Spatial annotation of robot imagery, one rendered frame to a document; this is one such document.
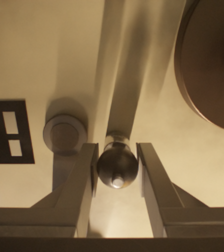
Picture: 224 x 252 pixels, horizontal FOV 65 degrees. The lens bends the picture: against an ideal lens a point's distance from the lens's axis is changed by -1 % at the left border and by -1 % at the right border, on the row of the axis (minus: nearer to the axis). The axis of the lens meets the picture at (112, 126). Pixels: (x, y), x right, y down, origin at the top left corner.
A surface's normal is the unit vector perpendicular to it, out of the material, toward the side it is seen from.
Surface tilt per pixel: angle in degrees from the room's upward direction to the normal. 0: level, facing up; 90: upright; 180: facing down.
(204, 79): 90
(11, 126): 90
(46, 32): 90
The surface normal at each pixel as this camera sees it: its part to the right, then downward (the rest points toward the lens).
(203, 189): -0.01, 0.29
